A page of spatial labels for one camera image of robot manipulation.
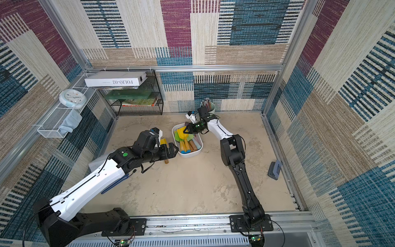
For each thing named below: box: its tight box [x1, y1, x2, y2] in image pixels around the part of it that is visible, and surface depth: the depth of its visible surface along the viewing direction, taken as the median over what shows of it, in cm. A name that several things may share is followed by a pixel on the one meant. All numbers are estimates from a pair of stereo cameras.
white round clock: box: [58, 88, 87, 110], surface depth 76 cm
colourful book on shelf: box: [121, 98, 156, 108], surface depth 102 cm
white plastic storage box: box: [171, 122, 204, 158], surface depth 102 cm
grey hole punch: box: [267, 159, 282, 181], surface depth 90 cm
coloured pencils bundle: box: [199, 97, 212, 112], surface depth 106 cm
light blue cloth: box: [58, 108, 83, 135], surface depth 69 cm
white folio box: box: [84, 71, 148, 88], surface depth 81 cm
